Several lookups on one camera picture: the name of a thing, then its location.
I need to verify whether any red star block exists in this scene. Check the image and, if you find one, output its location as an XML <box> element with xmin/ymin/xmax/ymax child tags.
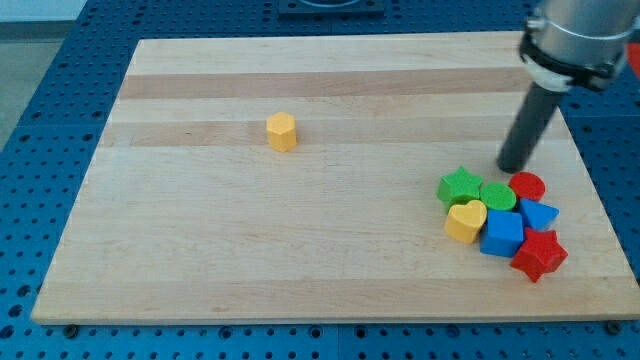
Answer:
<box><xmin>510</xmin><ymin>227</ymin><xmax>568</xmax><ymax>283</ymax></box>

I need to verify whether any dark mounting plate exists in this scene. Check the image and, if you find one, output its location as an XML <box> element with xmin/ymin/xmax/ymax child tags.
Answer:
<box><xmin>276</xmin><ymin>0</ymin><xmax>386</xmax><ymax>16</ymax></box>

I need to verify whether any blue cube block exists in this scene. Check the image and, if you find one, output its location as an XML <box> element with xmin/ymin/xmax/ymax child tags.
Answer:
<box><xmin>480</xmin><ymin>210</ymin><xmax>524</xmax><ymax>258</ymax></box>

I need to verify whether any yellow heart block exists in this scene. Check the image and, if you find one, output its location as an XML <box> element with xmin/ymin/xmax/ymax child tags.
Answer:
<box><xmin>444</xmin><ymin>200</ymin><xmax>488</xmax><ymax>244</ymax></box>

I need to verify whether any blue triangle block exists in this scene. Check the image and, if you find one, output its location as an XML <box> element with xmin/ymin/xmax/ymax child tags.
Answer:
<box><xmin>518</xmin><ymin>198</ymin><xmax>560</xmax><ymax>231</ymax></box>

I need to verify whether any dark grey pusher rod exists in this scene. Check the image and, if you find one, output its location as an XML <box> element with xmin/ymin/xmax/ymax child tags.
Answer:
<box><xmin>496</xmin><ymin>82</ymin><xmax>565</xmax><ymax>174</ymax></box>

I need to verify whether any yellow hexagon block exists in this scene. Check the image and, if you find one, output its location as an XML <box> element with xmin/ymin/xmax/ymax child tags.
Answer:
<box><xmin>266</xmin><ymin>112</ymin><xmax>297</xmax><ymax>152</ymax></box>

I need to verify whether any wooden board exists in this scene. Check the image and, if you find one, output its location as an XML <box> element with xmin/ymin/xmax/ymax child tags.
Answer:
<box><xmin>31</xmin><ymin>32</ymin><xmax>639</xmax><ymax>325</ymax></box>

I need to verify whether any green cylinder block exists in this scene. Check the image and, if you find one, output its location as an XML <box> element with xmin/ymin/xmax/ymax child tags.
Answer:
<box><xmin>480</xmin><ymin>182</ymin><xmax>517</xmax><ymax>211</ymax></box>

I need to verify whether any red cylinder block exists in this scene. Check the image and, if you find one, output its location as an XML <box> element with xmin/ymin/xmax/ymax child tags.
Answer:
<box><xmin>508</xmin><ymin>171</ymin><xmax>546</xmax><ymax>201</ymax></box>

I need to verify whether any green star block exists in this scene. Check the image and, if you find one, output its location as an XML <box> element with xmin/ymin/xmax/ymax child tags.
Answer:
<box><xmin>436</xmin><ymin>166</ymin><xmax>484</xmax><ymax>213</ymax></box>

